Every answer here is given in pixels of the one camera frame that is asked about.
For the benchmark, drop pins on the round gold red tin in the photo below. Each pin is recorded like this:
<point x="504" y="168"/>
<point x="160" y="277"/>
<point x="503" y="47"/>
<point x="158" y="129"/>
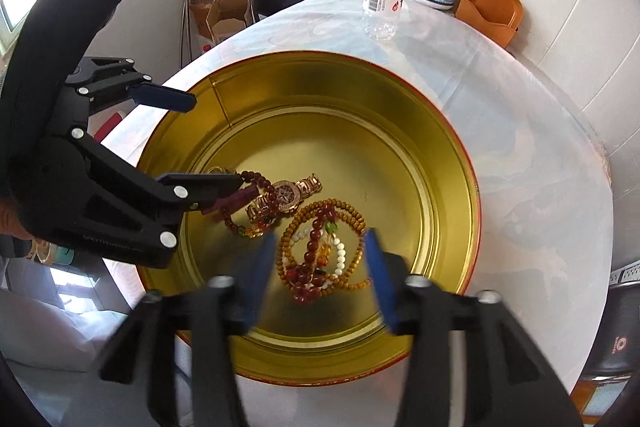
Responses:
<point x="388" y="160"/>

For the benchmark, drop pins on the black chair right side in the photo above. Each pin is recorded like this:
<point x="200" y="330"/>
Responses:
<point x="615" y="350"/>

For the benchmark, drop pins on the cardboard box on floor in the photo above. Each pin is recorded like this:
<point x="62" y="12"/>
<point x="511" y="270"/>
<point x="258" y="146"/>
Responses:
<point x="218" y="20"/>

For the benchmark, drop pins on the white tablecloth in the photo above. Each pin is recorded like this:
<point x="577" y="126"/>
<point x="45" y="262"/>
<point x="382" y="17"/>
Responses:
<point x="547" y="204"/>

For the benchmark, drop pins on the orange plastic holder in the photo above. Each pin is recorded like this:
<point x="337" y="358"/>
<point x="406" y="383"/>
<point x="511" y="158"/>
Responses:
<point x="498" y="20"/>

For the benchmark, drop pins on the rose gold wristwatch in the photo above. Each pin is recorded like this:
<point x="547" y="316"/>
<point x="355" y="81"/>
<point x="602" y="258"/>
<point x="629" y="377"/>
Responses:
<point x="282" y="199"/>

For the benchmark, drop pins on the person's left hand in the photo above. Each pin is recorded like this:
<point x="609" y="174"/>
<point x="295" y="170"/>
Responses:
<point x="9" y="223"/>

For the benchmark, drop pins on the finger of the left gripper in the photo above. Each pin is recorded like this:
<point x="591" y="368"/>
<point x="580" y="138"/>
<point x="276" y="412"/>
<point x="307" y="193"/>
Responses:
<point x="165" y="206"/>
<point x="99" y="83"/>

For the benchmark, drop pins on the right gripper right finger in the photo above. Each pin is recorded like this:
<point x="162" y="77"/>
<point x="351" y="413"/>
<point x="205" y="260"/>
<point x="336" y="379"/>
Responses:
<point x="509" y="381"/>

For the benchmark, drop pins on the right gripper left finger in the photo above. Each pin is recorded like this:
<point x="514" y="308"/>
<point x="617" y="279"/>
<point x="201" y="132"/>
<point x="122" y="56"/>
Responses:
<point x="137" y="366"/>

